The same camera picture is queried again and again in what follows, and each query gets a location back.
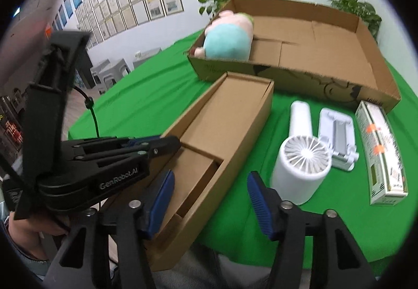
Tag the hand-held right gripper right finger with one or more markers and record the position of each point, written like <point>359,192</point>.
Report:
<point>259,204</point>

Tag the pink and teal plush toy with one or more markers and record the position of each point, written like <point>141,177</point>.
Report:
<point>225,37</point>

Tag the grey stool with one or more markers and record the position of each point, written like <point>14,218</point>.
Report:
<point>120,68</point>
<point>101,75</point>

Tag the orange wall sign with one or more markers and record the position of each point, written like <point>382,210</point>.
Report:
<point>48,31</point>

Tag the white handheld fan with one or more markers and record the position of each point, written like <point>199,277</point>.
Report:
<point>297,174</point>

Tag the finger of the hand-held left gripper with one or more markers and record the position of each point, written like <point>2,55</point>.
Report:
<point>140,141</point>
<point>163,147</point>

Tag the green tablecloth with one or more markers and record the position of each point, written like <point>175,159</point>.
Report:
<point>343,227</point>

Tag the person's left forearm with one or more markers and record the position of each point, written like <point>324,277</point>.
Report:
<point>23,264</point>

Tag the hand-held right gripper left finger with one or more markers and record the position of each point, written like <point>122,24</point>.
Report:
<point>160,201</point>

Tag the display shelf with goods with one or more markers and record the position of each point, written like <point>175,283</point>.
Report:
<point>11,125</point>

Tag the person's left hand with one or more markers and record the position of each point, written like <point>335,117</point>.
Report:
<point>29,233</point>

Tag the narrow brown cardboard box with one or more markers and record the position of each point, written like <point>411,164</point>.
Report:
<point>235,119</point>

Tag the green and white medicine box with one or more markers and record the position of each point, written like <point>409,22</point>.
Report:
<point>385,158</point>

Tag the person's grey clothing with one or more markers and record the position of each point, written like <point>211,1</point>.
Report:
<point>228,271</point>

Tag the large cardboard box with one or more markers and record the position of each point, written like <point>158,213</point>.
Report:
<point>326,47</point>

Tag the white folding phone stand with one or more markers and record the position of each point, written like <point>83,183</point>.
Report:
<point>339,135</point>

